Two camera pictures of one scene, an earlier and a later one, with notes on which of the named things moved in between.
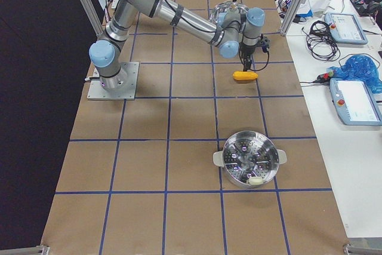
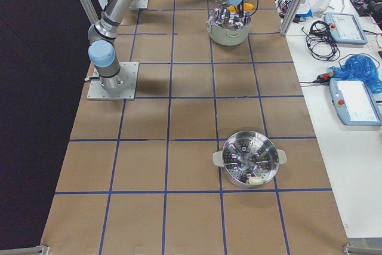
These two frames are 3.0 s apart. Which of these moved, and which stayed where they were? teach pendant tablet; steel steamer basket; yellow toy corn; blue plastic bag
Moved: yellow toy corn
Stayed: teach pendant tablet; blue plastic bag; steel steamer basket
